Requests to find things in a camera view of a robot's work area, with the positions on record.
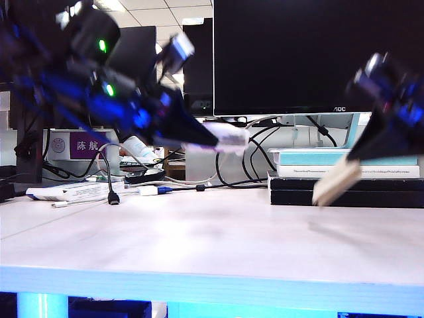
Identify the dark bin under table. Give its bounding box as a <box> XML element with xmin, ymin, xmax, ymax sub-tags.
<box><xmin>68</xmin><ymin>296</ymin><xmax>152</xmax><ymax>318</ymax></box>

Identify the white adapter with blue plug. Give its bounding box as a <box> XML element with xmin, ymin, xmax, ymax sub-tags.
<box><xmin>136</xmin><ymin>185</ymin><xmax>174</xmax><ymax>196</ymax></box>

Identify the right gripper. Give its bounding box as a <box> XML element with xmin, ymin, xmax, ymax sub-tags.
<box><xmin>313</xmin><ymin>74</ymin><xmax>424</xmax><ymax>207</ymax></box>

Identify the white book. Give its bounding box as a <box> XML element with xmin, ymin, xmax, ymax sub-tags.
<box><xmin>276</xmin><ymin>164</ymin><xmax>421</xmax><ymax>180</ymax></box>

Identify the large black AOC monitor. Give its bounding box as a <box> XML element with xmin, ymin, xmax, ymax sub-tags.
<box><xmin>213</xmin><ymin>0</ymin><xmax>424</xmax><ymax>117</ymax></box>

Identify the white monitor cable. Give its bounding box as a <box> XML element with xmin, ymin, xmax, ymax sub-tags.
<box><xmin>164</xmin><ymin>115</ymin><xmax>282</xmax><ymax>186</ymax></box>

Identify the thick black monitor cable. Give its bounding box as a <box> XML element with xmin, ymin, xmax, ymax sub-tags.
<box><xmin>306</xmin><ymin>115</ymin><xmax>338</xmax><ymax>147</ymax></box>

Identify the purple name sign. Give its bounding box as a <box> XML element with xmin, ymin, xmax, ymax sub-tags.
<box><xmin>48</xmin><ymin>131</ymin><xmax>112</xmax><ymax>160</ymax></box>

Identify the light blue monitor stand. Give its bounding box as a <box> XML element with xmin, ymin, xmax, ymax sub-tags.
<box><xmin>268</xmin><ymin>112</ymin><xmax>372</xmax><ymax>152</ymax></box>

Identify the white plastic bottle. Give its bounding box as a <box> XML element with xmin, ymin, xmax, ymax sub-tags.
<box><xmin>121</xmin><ymin>135</ymin><xmax>160</xmax><ymax>163</ymax></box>

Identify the black looped cable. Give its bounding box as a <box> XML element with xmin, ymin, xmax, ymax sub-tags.
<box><xmin>215</xmin><ymin>145</ymin><xmax>276</xmax><ymax>189</ymax></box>
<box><xmin>241</xmin><ymin>127</ymin><xmax>278</xmax><ymax>182</ymax></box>

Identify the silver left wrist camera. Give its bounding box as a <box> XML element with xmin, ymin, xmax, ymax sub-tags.
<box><xmin>158</xmin><ymin>32</ymin><xmax>195</xmax><ymax>76</ymax></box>

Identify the white USB cable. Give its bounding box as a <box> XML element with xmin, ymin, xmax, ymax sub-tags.
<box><xmin>50</xmin><ymin>190</ymin><xmax>140</xmax><ymax>209</ymax></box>

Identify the narrow black AOC monitor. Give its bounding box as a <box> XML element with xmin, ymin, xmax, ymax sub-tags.
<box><xmin>182</xmin><ymin>18</ymin><xmax>215</xmax><ymax>117</ymax></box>

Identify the black monitor with ring stand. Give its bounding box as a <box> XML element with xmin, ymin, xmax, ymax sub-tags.
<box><xmin>105</xmin><ymin>25</ymin><xmax>158</xmax><ymax>100</ymax></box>

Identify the wooden cabinet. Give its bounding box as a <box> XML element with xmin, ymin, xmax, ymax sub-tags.
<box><xmin>164</xmin><ymin>147</ymin><xmax>186</xmax><ymax>182</ymax></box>

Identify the thin white arched cable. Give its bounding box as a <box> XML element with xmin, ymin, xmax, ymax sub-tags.
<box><xmin>95</xmin><ymin>142</ymin><xmax>156</xmax><ymax>176</ymax></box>

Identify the white desk partition panel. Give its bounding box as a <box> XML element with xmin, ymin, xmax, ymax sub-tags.
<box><xmin>184</xmin><ymin>112</ymin><xmax>424</xmax><ymax>182</ymax></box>

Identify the teal book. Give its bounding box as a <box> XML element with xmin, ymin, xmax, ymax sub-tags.
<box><xmin>267</xmin><ymin>148</ymin><xmax>419</xmax><ymax>166</ymax></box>

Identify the white table leg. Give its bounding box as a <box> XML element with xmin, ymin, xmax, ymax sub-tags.
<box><xmin>16</xmin><ymin>293</ymin><xmax>69</xmax><ymax>318</ymax></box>

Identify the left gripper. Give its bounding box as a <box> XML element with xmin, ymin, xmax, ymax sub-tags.
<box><xmin>132</xmin><ymin>88</ymin><xmax>220</xmax><ymax>149</ymax></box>

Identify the black HDMI cable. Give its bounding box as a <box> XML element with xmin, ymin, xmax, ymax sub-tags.
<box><xmin>42</xmin><ymin>151</ymin><xmax>121</xmax><ymax>205</ymax></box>

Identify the white purple tissue packet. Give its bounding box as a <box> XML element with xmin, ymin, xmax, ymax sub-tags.
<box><xmin>182</xmin><ymin>121</ymin><xmax>251</xmax><ymax>156</ymax></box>

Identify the black cable with ferrite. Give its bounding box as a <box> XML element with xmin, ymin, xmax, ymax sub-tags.
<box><xmin>172</xmin><ymin>180</ymin><xmax>269</xmax><ymax>193</ymax></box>

